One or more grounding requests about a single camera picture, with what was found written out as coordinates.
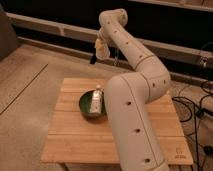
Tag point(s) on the black bracket on rail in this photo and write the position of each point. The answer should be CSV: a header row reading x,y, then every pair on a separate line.
x,y
93,59

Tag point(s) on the white ceramic cup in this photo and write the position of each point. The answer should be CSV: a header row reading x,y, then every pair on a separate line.
x,y
102,51

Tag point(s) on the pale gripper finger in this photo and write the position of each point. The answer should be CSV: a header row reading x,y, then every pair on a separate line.
x,y
98,43

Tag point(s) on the metal hook on rail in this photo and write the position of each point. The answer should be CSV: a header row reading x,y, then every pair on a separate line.
x,y
116,59

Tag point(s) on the white tube in bowl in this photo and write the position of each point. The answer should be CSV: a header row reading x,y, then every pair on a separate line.
x,y
96,101

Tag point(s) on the dark green bowl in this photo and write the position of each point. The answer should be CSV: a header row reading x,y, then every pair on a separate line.
x,y
85,103

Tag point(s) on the wooden table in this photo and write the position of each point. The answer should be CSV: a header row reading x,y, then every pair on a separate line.
x,y
73,139

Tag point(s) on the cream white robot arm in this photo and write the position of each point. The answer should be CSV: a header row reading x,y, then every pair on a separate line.
x,y
126,95

